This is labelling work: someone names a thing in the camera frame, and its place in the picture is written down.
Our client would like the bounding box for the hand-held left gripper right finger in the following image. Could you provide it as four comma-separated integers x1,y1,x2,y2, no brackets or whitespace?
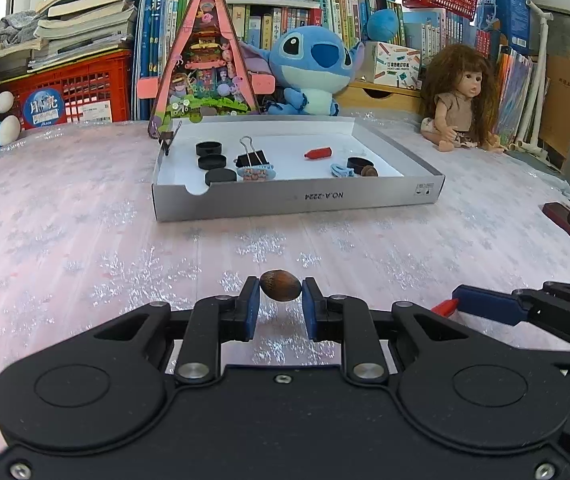
302,278,466,385

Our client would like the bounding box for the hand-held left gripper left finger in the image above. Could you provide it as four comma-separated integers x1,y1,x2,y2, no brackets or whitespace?
95,276,260,385

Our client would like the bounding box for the beaded hair clip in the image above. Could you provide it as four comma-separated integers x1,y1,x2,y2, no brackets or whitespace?
237,165,276,183

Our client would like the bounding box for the large black binder clip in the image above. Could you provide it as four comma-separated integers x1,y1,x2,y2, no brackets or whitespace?
235,136,270,168

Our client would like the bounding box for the white cardboard box tray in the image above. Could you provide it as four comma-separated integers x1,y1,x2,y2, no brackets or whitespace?
151,115,446,223

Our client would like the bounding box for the small black binder clip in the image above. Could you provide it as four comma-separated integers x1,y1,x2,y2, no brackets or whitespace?
157,121,182,157

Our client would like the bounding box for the brown cardboard sheet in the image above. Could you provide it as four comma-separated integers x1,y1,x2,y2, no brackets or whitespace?
540,55,570,161

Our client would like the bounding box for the pink snowflake tablecloth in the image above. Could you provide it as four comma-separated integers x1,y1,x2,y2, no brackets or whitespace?
0,110,570,391

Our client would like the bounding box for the row of colourful thin booklets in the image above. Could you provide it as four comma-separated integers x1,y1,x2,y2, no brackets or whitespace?
495,45,536,146

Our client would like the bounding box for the brown haired doll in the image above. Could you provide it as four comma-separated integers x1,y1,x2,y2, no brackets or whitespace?
420,43,506,154

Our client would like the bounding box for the white plastic pipe rack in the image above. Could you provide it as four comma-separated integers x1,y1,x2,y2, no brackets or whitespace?
510,0,558,161

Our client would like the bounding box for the wooden drawer box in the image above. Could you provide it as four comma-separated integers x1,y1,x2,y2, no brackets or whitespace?
337,80,426,113

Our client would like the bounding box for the pink triangular toy house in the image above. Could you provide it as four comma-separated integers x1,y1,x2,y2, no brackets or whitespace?
135,0,276,138

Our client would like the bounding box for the blue alien plush toy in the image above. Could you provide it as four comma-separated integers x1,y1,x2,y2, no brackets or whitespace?
240,26,366,117

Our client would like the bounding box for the white printed cardboard box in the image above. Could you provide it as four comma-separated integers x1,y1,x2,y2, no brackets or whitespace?
365,41,423,92

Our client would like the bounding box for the row of white spined books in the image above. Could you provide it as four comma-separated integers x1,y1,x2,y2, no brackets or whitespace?
402,7,503,61

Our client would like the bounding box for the red plastic crate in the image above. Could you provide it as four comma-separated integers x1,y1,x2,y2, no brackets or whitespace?
0,50,133,128

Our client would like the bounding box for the row of thin blue books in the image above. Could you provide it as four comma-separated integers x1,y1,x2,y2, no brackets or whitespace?
132,0,178,123

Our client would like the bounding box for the row of upright books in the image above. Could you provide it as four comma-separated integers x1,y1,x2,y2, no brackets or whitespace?
177,0,406,51

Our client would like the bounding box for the blue cardboard box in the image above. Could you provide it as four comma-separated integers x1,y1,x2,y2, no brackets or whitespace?
475,0,532,56

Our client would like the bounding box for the blue and white plush toy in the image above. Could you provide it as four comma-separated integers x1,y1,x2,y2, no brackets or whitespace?
327,0,400,43

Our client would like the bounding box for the stack of worn books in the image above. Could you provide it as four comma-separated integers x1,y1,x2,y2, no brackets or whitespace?
27,0,138,71

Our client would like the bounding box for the grey knitted cloth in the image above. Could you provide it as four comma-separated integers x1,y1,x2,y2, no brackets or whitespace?
0,10,40,46

